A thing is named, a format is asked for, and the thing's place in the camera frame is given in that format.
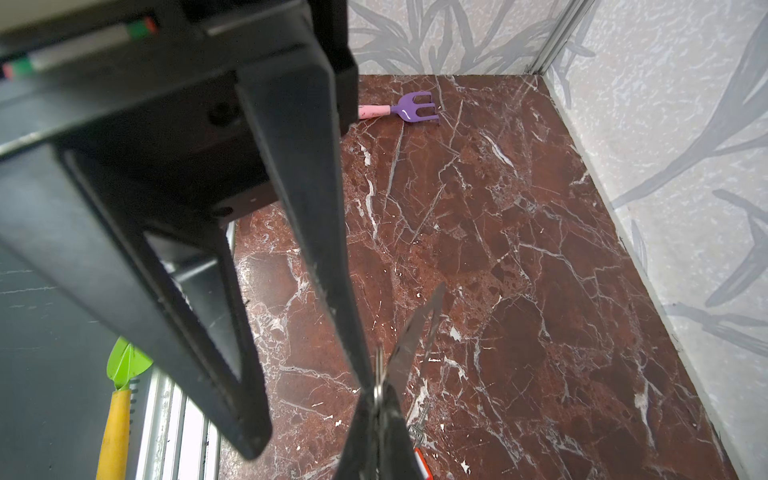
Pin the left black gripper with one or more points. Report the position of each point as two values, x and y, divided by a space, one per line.
159 91

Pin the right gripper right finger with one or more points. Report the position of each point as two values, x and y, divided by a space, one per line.
395 453

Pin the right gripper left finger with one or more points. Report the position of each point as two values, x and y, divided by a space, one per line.
360 455

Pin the red tagged key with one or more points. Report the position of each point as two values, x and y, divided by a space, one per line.
424 469

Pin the green yellow toy shovel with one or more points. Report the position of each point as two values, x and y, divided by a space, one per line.
125 363

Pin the purple pink toy rake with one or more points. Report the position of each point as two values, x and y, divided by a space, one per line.
413 107

